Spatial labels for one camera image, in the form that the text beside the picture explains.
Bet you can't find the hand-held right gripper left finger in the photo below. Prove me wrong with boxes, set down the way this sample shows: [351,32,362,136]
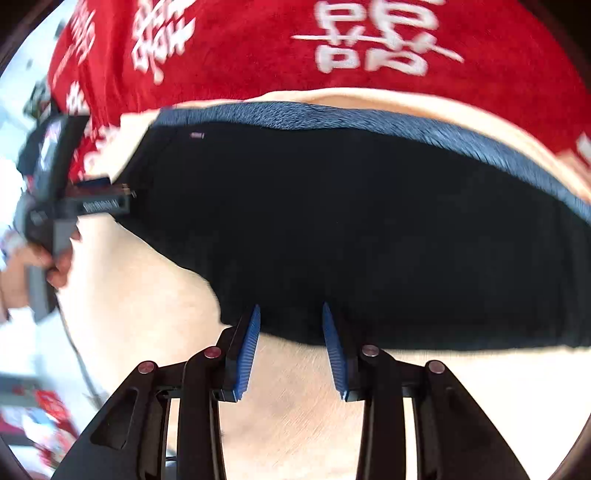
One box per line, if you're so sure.
[51,304,262,480]

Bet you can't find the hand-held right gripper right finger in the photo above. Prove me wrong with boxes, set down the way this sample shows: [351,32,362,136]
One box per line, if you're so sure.
[322,302,532,480]

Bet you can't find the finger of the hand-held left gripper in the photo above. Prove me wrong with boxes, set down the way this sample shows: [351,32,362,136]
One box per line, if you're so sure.
[69,175,137,217]

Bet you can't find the black pants with blue waistband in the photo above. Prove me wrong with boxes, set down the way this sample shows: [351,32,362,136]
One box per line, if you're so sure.
[113,102,591,352]

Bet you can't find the person's left hand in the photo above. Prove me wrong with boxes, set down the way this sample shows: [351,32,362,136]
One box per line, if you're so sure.
[0,230,83,319]

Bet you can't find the cream patterned cushion cover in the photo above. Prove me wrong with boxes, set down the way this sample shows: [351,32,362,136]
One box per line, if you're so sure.
[55,88,591,480]

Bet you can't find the red printed blanket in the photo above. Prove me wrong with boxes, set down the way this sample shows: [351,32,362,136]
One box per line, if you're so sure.
[46,0,591,185]

